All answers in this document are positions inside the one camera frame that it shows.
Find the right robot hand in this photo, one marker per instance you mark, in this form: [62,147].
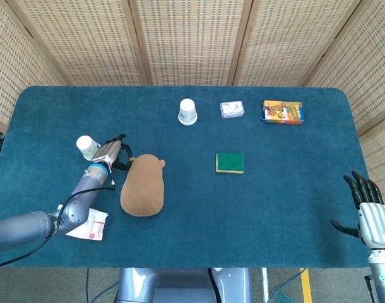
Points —
[372,221]

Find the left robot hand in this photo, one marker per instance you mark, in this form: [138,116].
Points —
[112,153]

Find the brown plush toy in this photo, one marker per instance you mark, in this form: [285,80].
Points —
[143,187]

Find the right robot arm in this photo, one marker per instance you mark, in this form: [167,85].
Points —
[383,276]

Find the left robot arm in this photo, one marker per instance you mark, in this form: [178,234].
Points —
[53,211]

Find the white paper cup green print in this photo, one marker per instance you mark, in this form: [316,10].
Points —
[86,146]

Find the white tissue pack red print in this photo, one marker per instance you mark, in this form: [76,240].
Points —
[90,228]

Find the white paper cup blue print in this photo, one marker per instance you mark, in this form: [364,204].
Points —
[187,112]

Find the blue table cloth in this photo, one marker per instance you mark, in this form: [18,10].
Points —
[211,205]

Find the green yellow sponge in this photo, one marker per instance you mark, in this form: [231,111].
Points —
[230,163]

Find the small clear plastic packet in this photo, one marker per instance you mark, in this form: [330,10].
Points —
[232,110]

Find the woven bamboo folding screen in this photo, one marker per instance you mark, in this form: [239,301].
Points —
[192,41]

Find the orange blue printed box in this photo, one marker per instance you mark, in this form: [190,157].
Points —
[283,112]

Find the grey robot torso base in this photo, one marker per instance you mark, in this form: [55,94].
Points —
[180,285]

